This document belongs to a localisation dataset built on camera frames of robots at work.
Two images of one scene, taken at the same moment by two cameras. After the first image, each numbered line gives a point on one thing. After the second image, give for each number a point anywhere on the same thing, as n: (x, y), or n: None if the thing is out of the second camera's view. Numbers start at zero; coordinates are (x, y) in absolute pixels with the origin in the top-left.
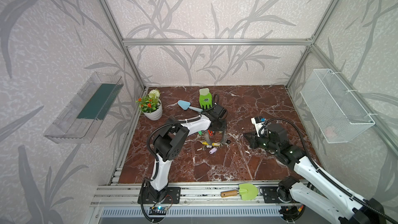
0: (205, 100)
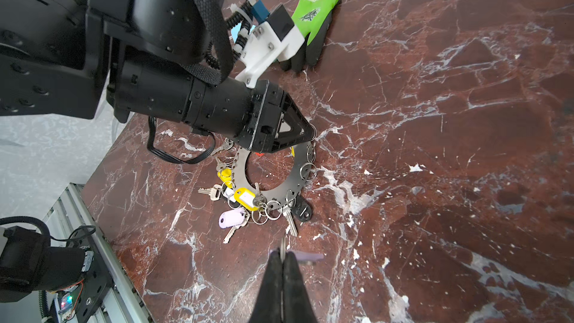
0: (312, 15)
